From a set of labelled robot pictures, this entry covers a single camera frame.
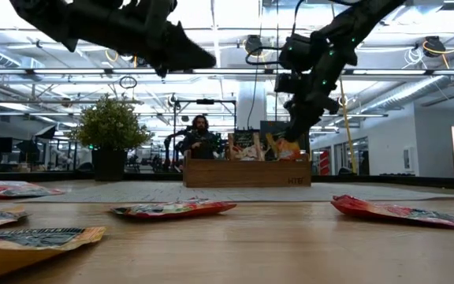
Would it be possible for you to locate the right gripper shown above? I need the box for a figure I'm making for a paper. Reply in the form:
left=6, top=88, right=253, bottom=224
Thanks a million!
left=284, top=93, right=339, bottom=142

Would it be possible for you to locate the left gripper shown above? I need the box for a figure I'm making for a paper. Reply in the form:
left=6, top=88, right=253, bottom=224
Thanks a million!
left=104, top=0, right=217, bottom=78

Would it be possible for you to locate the brown vanilla tea bag sachet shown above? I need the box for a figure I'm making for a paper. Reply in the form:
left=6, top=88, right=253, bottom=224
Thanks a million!
left=226, top=131, right=266, bottom=162

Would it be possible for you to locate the wooden compartment tray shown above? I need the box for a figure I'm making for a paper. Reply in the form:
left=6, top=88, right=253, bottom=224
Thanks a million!
left=182, top=151, right=312, bottom=188

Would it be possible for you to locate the red strawberry tea bag sachet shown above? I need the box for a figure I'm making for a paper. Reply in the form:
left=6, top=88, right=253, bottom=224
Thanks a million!
left=110, top=199, right=238, bottom=220
left=0, top=180, right=65, bottom=198
left=330, top=193, right=454, bottom=232

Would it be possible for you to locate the red object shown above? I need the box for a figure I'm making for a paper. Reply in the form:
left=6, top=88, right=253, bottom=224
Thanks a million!
left=319, top=149, right=330, bottom=176

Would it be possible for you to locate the person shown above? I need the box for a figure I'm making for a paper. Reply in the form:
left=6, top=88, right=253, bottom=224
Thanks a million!
left=177, top=114, right=226, bottom=160

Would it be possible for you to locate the green potted artificial plant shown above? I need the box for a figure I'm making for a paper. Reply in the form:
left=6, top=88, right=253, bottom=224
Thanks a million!
left=69, top=94, right=153, bottom=181

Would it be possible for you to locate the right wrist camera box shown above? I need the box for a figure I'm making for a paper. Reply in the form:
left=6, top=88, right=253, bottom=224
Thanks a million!
left=274, top=73, right=311, bottom=95

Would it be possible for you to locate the yellow cable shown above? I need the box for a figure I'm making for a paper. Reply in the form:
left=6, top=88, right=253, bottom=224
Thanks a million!
left=337, top=74, right=358, bottom=174

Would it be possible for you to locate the black metal frame stand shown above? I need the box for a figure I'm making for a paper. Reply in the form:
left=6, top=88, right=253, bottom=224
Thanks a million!
left=171, top=98, right=238, bottom=159

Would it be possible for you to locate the black ceiling cable reel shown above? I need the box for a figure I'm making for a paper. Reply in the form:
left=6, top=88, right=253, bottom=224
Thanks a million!
left=244, top=34, right=266, bottom=57
left=422, top=35, right=447, bottom=58

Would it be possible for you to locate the hanging black cable ring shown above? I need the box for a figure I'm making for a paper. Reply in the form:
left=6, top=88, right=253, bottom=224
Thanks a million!
left=118, top=75, right=139, bottom=90

